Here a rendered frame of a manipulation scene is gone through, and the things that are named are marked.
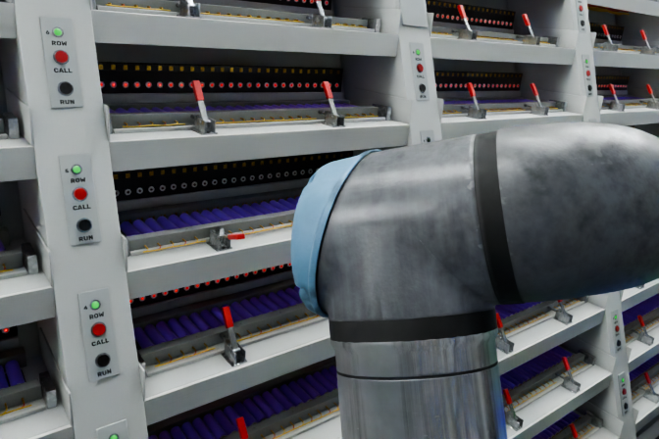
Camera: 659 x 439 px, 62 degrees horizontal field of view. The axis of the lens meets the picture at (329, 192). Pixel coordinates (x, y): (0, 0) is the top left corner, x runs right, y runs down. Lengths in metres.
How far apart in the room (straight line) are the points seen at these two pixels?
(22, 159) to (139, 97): 0.30
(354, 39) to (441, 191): 0.79
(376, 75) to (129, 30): 0.56
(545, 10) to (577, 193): 1.49
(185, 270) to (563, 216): 0.65
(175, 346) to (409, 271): 0.65
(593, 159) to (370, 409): 0.20
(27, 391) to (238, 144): 0.47
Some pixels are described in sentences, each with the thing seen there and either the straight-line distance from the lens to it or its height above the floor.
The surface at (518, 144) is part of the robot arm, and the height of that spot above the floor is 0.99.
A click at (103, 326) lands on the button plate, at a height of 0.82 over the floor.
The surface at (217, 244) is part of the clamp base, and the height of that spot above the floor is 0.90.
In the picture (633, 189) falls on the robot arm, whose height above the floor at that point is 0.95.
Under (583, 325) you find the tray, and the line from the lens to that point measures 1.70.
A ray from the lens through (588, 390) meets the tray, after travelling 1.74.
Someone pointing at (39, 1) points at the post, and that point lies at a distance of 0.86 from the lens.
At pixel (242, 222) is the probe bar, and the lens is 0.95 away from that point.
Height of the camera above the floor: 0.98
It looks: 1 degrees down
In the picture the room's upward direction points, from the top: 7 degrees counter-clockwise
